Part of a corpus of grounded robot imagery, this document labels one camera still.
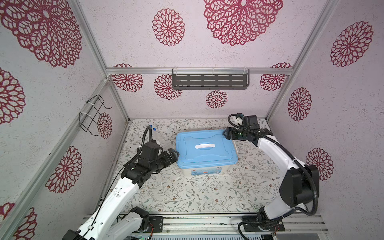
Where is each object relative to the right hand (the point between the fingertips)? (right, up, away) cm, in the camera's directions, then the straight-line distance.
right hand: (228, 130), depth 87 cm
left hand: (-31, -15, -11) cm, 37 cm away
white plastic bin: (-11, -24, -1) cm, 26 cm away
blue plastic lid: (-15, -10, -4) cm, 18 cm away
